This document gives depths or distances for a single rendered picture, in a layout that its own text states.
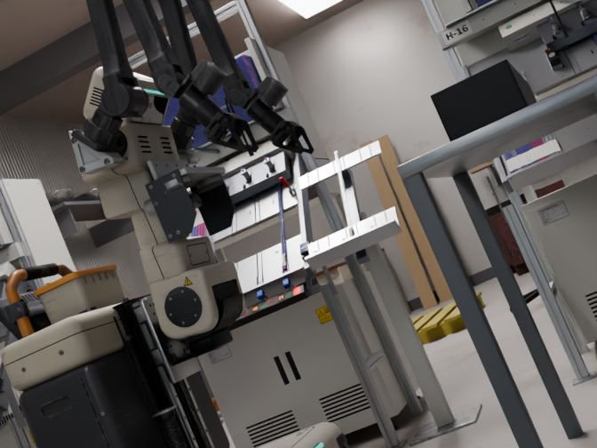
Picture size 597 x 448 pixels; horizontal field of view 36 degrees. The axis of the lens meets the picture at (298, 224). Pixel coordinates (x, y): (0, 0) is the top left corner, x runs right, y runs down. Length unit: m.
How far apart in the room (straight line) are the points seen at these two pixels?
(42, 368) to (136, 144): 0.61
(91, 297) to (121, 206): 0.26
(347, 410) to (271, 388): 0.33
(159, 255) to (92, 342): 0.27
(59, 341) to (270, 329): 1.55
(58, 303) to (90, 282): 0.10
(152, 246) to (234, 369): 1.53
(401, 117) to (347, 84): 0.72
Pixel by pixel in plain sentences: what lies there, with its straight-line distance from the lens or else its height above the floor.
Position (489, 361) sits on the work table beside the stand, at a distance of 1.93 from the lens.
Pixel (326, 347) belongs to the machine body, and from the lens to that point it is 3.71.
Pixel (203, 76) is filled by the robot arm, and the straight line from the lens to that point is 2.18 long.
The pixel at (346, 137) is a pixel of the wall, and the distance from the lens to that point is 10.48.
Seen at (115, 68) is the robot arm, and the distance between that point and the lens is 2.28.
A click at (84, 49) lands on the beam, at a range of 7.96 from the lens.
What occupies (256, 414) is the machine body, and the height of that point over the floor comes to 0.26.
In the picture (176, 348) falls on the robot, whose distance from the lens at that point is 2.51.
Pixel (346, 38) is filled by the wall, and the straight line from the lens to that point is 10.60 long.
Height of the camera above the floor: 0.63
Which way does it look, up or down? 4 degrees up
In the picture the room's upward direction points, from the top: 23 degrees counter-clockwise
